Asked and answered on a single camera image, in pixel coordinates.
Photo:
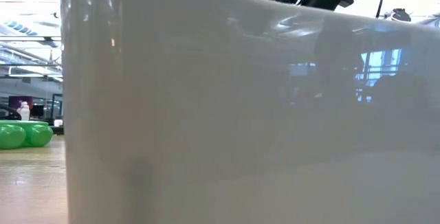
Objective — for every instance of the bright green rounded toy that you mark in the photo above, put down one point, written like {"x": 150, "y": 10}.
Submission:
{"x": 20, "y": 136}

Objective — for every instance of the grey plastic bin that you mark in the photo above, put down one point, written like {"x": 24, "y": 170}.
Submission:
{"x": 240, "y": 114}

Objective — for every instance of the white cup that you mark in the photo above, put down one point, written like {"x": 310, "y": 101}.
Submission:
{"x": 58, "y": 123}

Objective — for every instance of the white plastic bottle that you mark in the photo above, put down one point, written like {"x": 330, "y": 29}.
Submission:
{"x": 24, "y": 112}

